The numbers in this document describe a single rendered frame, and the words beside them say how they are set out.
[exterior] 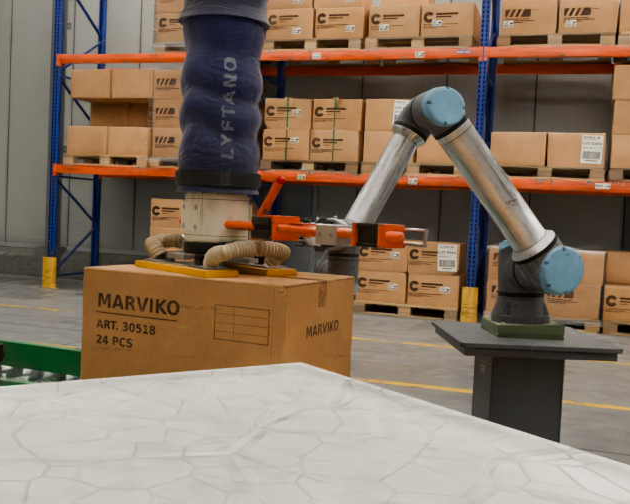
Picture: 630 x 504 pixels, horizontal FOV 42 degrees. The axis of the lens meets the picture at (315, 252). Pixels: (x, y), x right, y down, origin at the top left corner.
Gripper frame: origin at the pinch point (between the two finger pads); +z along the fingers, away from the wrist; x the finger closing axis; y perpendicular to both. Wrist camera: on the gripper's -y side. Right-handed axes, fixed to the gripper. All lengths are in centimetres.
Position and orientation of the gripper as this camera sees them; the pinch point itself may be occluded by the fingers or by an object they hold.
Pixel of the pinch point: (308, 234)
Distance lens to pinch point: 205.0
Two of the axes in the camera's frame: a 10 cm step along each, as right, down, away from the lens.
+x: 0.7, -10.0, -0.4
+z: -3.9, 0.1, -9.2
